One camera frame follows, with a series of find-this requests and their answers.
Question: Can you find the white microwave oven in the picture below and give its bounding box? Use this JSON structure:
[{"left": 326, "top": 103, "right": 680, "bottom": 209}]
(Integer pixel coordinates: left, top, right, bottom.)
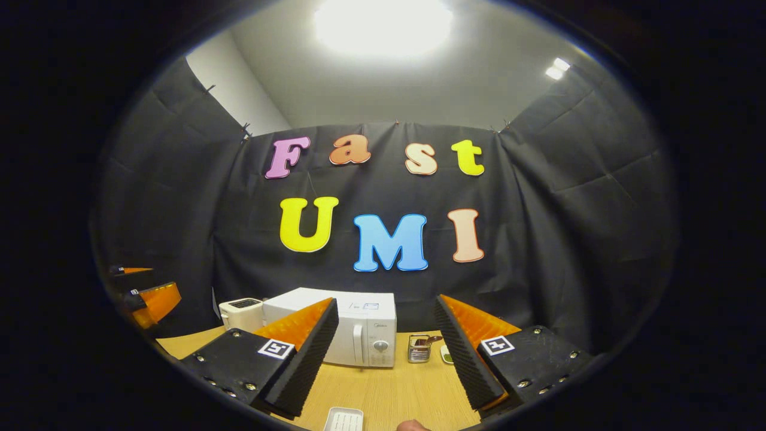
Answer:
[{"left": 262, "top": 287, "right": 397, "bottom": 368}]

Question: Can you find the white rectangular tray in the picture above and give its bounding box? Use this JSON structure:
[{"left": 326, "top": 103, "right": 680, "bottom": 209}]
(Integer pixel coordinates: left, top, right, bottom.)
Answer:
[{"left": 323, "top": 407, "right": 364, "bottom": 431}]

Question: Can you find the metal wire utensil holder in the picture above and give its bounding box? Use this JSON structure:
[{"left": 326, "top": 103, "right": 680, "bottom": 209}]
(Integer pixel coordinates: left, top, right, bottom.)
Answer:
[{"left": 408, "top": 334, "right": 433, "bottom": 364}]

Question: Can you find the large ceiling light panel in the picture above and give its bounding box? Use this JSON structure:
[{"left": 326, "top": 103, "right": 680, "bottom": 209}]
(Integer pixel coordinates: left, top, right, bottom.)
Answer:
[{"left": 314, "top": 0, "right": 454, "bottom": 57}]

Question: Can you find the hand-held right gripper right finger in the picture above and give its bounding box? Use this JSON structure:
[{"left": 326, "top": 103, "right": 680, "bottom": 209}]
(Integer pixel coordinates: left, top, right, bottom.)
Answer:
[{"left": 434, "top": 293, "right": 596, "bottom": 412}]

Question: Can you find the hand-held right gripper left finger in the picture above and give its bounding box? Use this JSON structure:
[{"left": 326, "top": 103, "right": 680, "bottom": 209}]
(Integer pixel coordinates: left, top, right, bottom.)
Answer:
[{"left": 180, "top": 298, "right": 340, "bottom": 418}]

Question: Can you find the white toaster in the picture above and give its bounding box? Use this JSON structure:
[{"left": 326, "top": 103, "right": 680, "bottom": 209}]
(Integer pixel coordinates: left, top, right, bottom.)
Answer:
[{"left": 218, "top": 298, "right": 265, "bottom": 333}]

